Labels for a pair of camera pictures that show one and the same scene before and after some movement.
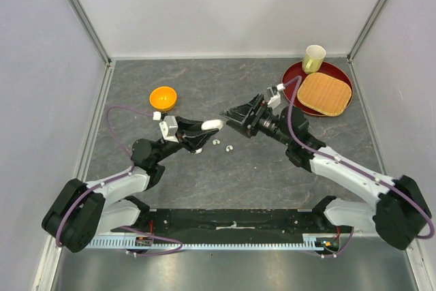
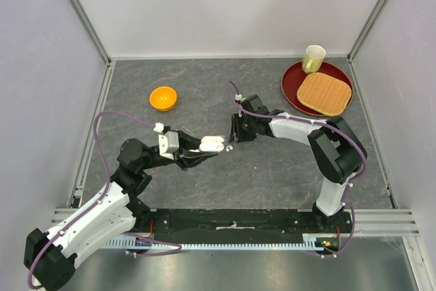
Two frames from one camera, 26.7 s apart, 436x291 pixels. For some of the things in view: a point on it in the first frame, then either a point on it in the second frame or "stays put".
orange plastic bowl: (163, 98) stays put
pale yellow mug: (313, 58) stays put
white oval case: (212, 124) to (212, 143)
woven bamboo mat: (323, 93) stays put
